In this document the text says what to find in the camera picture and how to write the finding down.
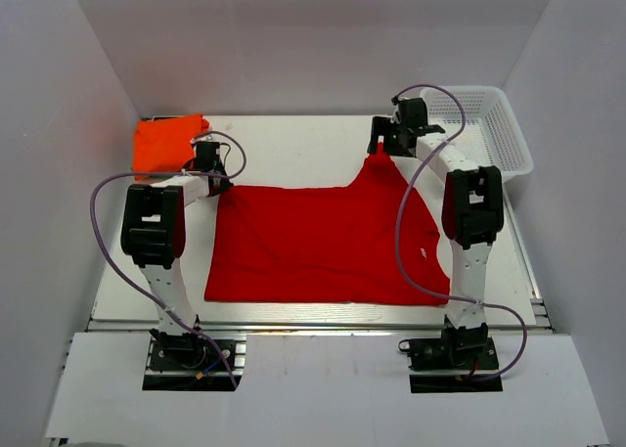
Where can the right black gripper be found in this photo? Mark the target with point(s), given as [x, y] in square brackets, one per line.
[380, 127]

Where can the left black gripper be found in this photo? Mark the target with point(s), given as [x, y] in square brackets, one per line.
[224, 186]

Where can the red t shirt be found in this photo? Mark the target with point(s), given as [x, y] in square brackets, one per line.
[372, 241]

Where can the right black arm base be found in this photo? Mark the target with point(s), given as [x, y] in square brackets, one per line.
[458, 361]

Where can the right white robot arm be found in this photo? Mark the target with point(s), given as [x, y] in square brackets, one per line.
[473, 207]

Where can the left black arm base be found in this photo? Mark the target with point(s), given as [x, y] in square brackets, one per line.
[179, 363]

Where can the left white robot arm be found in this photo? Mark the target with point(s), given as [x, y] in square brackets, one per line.
[153, 232]

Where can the orange folded t shirt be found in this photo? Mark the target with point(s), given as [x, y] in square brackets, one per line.
[165, 144]

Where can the white plastic mesh basket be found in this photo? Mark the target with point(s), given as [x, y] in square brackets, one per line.
[480, 123]

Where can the aluminium table edge rail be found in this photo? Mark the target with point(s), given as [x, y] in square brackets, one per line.
[140, 326]

